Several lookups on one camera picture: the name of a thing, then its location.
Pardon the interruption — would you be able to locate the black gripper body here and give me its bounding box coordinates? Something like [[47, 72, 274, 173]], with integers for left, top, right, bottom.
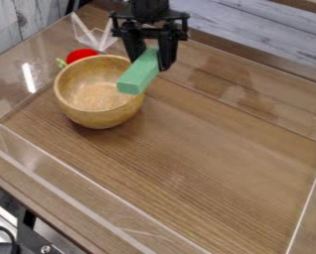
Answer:
[[110, 0, 190, 41]]

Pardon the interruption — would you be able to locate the clear acrylic corner bracket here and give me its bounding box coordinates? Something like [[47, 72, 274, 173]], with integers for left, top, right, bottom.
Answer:
[[71, 13, 116, 53]]

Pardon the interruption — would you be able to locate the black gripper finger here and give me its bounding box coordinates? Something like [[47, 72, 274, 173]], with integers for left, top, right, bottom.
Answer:
[[122, 30, 146, 63], [158, 30, 178, 71]]

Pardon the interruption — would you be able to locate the black cable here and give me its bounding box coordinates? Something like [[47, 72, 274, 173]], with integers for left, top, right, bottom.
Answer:
[[0, 224, 19, 254]]

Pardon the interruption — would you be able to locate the black table leg bracket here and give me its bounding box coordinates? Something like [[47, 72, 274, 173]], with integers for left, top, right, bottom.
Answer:
[[17, 209, 64, 254]]

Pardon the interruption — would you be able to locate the brown wooden bowl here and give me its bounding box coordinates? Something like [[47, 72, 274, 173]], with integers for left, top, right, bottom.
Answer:
[[53, 55, 145, 129]]

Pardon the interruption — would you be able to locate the red plush tomato toy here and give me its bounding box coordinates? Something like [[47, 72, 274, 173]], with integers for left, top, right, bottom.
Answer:
[[58, 49, 98, 68]]

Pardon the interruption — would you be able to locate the green rectangular block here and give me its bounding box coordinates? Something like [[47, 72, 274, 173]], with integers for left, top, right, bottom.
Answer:
[[116, 47, 159, 95]]

